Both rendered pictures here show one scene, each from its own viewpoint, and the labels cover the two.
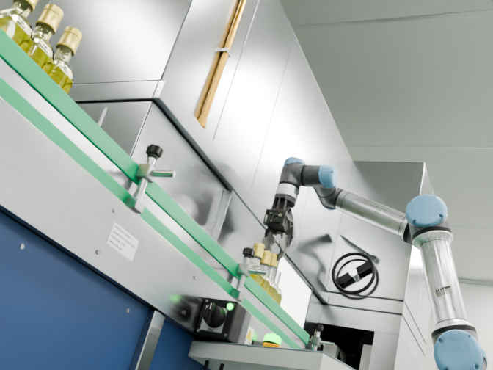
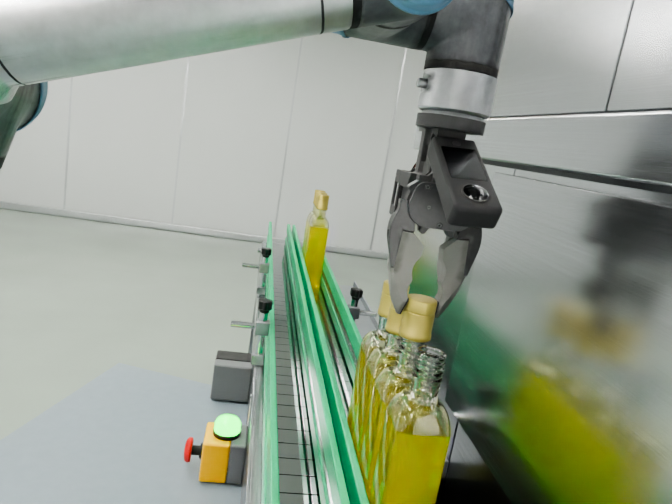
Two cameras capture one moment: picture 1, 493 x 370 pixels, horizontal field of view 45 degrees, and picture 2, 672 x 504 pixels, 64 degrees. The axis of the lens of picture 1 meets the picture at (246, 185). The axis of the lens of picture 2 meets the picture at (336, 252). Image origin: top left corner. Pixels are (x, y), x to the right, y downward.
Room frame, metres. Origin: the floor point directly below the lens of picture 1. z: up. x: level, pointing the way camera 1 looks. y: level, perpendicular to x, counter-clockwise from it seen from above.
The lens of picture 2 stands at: (2.24, -0.58, 1.33)
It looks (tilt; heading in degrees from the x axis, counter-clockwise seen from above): 12 degrees down; 141
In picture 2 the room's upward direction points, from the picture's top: 9 degrees clockwise
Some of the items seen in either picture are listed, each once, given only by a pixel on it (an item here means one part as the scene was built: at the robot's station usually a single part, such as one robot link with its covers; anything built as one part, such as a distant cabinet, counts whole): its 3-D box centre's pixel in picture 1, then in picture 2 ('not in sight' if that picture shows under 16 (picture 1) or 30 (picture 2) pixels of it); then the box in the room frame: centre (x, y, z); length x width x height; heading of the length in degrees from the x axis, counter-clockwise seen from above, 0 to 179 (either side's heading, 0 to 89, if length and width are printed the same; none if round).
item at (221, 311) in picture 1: (212, 314); not in sight; (1.22, -0.01, 0.79); 0.04 x 0.03 x 0.04; 60
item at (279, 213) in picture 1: (280, 215); (437, 175); (1.84, -0.14, 1.31); 0.09 x 0.08 x 0.12; 151
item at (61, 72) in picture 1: (44, 93); (316, 240); (0.93, 0.38, 1.02); 0.06 x 0.06 x 0.28; 60
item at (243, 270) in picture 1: (251, 275); (249, 331); (1.38, -0.07, 0.94); 0.07 x 0.04 x 0.13; 60
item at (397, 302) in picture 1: (387, 266); not in sight; (3.00, -0.84, 1.69); 0.70 x 0.37 x 0.89; 150
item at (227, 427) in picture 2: (272, 340); (227, 425); (1.52, -0.17, 0.84); 0.04 x 0.04 x 0.03
